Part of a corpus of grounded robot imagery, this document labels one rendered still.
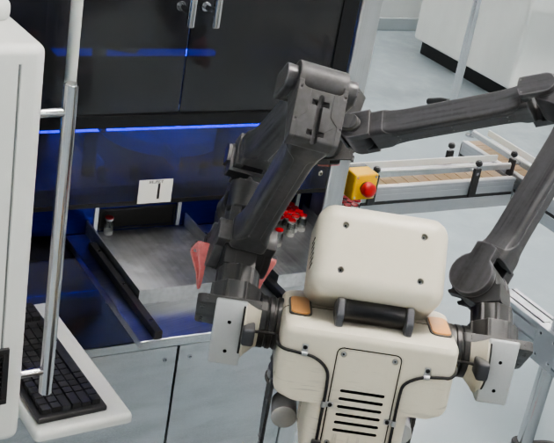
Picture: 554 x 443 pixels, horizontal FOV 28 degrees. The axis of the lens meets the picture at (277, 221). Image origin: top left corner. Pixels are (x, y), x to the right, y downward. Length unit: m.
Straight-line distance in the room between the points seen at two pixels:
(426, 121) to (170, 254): 0.79
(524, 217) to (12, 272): 0.87
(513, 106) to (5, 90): 0.90
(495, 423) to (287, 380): 2.24
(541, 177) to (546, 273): 3.13
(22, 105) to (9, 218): 0.20
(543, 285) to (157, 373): 2.48
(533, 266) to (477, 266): 3.23
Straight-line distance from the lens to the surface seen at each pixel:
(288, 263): 2.65
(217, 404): 3.01
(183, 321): 2.35
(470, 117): 2.08
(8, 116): 1.78
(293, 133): 1.56
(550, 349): 3.38
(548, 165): 1.97
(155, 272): 2.52
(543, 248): 5.33
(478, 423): 3.88
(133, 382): 2.85
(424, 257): 1.72
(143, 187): 2.57
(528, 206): 1.94
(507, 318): 1.86
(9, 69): 1.75
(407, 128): 2.12
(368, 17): 2.69
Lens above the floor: 2.07
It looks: 25 degrees down
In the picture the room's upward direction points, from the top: 10 degrees clockwise
